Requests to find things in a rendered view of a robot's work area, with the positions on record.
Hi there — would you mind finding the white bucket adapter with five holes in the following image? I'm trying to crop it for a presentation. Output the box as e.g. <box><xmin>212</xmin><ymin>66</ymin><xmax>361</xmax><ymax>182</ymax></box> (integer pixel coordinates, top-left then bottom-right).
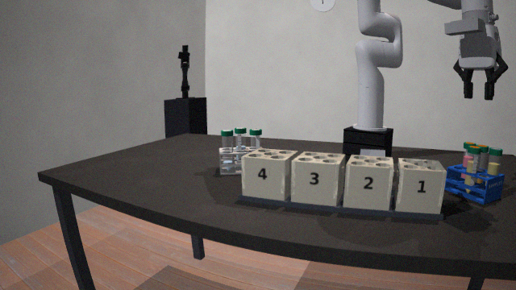
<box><xmin>394</xmin><ymin>158</ymin><xmax>447</xmax><ymax>214</ymax></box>
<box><xmin>241</xmin><ymin>148</ymin><xmax>298</xmax><ymax>201</ymax></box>
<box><xmin>343</xmin><ymin>155</ymin><xmax>394</xmax><ymax>211</ymax></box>
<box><xmin>291</xmin><ymin>151</ymin><xmax>345</xmax><ymax>206</ymax></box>

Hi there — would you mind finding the blue tube rack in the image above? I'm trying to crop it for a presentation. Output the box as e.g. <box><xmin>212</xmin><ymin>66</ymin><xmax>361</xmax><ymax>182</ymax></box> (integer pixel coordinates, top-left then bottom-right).
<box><xmin>445</xmin><ymin>164</ymin><xmax>505</xmax><ymax>205</ymax></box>

